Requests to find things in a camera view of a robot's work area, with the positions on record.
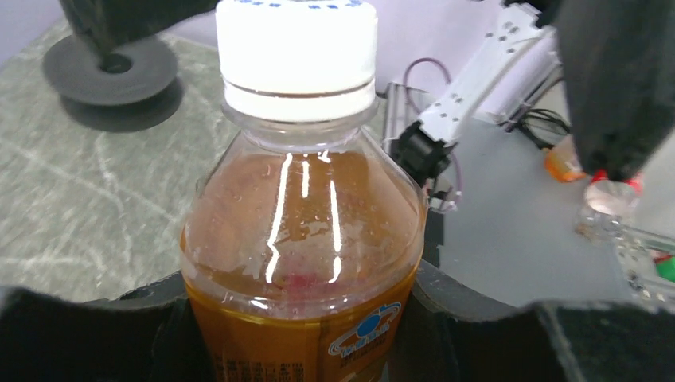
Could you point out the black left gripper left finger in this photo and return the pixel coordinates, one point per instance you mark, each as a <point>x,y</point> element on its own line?
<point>147,334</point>

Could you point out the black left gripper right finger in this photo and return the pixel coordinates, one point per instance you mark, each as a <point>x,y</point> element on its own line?
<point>451,333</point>

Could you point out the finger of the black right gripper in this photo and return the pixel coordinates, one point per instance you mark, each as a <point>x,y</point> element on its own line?
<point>618,65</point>
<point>105,25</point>

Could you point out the gold red tea bottle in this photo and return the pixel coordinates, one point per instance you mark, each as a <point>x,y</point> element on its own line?
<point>300,250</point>

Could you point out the white tea bottle cap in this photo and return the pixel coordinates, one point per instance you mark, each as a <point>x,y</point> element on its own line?
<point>297,62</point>

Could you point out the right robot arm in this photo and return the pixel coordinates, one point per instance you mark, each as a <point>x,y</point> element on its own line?
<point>424,147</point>

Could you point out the black spool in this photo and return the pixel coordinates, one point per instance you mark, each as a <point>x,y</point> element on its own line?
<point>130,74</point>

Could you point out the bottles on side table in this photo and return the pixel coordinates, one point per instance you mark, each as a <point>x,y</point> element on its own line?
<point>605,217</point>

